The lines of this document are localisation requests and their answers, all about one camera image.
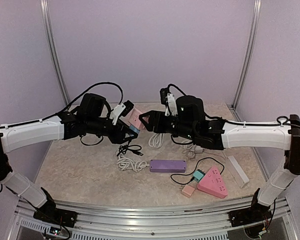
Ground teal plug adapter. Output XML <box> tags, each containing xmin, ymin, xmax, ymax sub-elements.
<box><xmin>191</xmin><ymin>169</ymin><xmax>205</xmax><ymax>183</ymax></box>

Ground white power cords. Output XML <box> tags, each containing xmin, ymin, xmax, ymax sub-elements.
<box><xmin>116</xmin><ymin>153</ymin><xmax>151</xmax><ymax>173</ymax></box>

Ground left aluminium corner post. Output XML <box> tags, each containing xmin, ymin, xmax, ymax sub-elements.
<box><xmin>40</xmin><ymin>0</ymin><xmax>70</xmax><ymax>106</ymax></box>

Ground aluminium corner post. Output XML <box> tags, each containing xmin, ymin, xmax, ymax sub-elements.
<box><xmin>231</xmin><ymin>0</ymin><xmax>262</xmax><ymax>112</ymax></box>
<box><xmin>40</xmin><ymin>0</ymin><xmax>70</xmax><ymax>106</ymax></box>

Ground white power strip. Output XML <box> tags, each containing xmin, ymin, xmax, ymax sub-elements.
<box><xmin>225</xmin><ymin>155</ymin><xmax>250</xmax><ymax>189</ymax></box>

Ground right aluminium corner post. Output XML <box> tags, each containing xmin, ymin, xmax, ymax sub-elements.
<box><xmin>231</xmin><ymin>0</ymin><xmax>262</xmax><ymax>112</ymax></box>

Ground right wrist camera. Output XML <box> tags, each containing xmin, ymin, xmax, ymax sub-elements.
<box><xmin>159</xmin><ymin>87</ymin><xmax>177</xmax><ymax>116</ymax></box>

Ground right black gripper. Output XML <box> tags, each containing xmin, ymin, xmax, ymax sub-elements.
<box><xmin>138</xmin><ymin>109</ymin><xmax>197</xmax><ymax>141</ymax></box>

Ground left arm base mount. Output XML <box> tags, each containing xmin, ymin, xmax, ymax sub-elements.
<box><xmin>33</xmin><ymin>208</ymin><xmax>78</xmax><ymax>228</ymax></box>

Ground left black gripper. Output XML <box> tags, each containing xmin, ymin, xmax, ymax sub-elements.
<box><xmin>86</xmin><ymin>115</ymin><xmax>138</xmax><ymax>144</ymax></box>

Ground light blue small plug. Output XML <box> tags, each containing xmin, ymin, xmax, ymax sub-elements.
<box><xmin>129</xmin><ymin>124</ymin><xmax>140</xmax><ymax>135</ymax></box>

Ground pink small plug adapter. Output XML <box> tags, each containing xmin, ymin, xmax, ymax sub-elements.
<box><xmin>124</xmin><ymin>107</ymin><xmax>145</xmax><ymax>130</ymax></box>

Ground aluminium front frame rail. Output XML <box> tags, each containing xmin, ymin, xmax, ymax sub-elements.
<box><xmin>7</xmin><ymin>197</ymin><xmax>300</xmax><ymax>240</ymax></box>

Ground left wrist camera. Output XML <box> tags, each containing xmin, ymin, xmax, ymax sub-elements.
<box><xmin>109</xmin><ymin>100</ymin><xmax>134</xmax><ymax>126</ymax></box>

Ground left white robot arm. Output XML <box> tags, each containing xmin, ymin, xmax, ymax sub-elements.
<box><xmin>0</xmin><ymin>93</ymin><xmax>138</xmax><ymax>223</ymax></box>

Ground purple power strip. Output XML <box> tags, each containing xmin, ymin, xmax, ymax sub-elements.
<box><xmin>149</xmin><ymin>159</ymin><xmax>187</xmax><ymax>173</ymax></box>

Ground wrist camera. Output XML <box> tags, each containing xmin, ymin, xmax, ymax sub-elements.
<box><xmin>109</xmin><ymin>100</ymin><xmax>134</xmax><ymax>126</ymax></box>
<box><xmin>159</xmin><ymin>87</ymin><xmax>177</xmax><ymax>116</ymax></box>

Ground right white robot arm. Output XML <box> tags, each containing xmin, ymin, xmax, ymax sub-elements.
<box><xmin>139</xmin><ymin>95</ymin><xmax>300</xmax><ymax>222</ymax></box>

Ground black usb cable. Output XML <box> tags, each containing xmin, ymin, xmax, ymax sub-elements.
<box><xmin>170</xmin><ymin>156</ymin><xmax>226</xmax><ymax>186</ymax></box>

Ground pink triangular power strip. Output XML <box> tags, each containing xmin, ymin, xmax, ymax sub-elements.
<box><xmin>196</xmin><ymin>166</ymin><xmax>228</xmax><ymax>199</ymax></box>

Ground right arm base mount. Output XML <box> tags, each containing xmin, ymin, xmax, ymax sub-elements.
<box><xmin>228</xmin><ymin>207</ymin><xmax>272</xmax><ymax>227</ymax></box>

